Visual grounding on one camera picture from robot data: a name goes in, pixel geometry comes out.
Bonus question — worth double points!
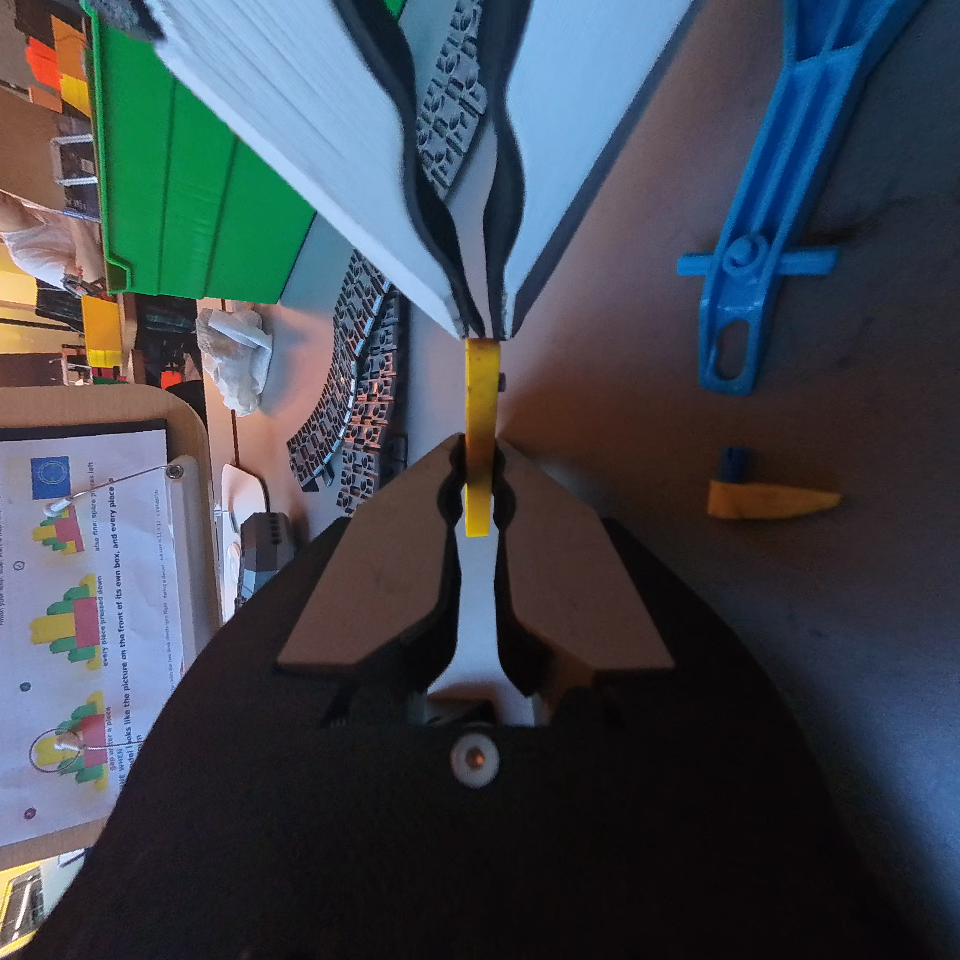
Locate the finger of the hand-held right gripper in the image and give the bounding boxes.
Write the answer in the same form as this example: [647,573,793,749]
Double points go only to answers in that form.
[480,0,710,342]
[142,0,487,342]

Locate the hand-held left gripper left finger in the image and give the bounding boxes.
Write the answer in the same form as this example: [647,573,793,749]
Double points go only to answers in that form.
[276,433,460,695]

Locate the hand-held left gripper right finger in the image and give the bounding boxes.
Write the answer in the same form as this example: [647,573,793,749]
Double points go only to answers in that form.
[491,438,676,697]

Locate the yellow plastic piece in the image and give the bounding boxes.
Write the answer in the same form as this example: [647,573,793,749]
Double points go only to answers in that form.
[465,337,502,540]

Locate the grey desk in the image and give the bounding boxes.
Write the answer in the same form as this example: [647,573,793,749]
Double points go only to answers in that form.
[198,0,960,960]

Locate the orange storage box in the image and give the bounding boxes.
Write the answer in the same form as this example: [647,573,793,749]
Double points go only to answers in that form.
[26,37,61,91]

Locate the grey faceted toy block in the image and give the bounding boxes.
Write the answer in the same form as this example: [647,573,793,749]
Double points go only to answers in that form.
[234,512,312,612]

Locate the clear acrylic stand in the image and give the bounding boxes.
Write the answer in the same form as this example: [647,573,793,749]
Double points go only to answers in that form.
[51,135,99,185]

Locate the green plastic bin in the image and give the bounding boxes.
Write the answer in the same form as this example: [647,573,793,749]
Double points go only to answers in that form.
[81,0,410,305]

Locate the white flat pad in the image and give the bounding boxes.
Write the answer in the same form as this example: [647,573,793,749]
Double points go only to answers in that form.
[217,463,273,624]

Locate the grey studded track strip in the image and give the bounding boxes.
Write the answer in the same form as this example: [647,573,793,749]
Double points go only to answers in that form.
[337,0,489,517]
[287,251,391,492]

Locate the instruction sheet stand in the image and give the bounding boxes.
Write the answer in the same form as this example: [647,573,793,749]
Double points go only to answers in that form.
[166,456,220,676]

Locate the yellow wedge piece blue pin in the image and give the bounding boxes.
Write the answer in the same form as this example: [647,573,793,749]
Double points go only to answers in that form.
[707,447,843,521]

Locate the blue plastic lever tool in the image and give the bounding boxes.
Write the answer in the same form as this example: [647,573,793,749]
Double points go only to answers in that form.
[677,0,931,397]

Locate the printed instruction sheet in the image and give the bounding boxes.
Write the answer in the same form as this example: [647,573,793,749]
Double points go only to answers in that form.
[0,420,177,834]

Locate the wooden display board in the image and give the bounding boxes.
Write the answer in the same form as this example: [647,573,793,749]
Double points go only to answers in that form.
[0,384,226,875]

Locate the crumpled white tissue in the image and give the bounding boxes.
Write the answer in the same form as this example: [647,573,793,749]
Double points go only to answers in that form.
[196,303,273,417]

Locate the yellow block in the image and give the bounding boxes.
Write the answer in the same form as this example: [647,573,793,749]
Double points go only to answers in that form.
[82,296,125,369]

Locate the thin metal wire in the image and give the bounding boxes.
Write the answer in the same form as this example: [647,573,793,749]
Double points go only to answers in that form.
[45,465,185,519]

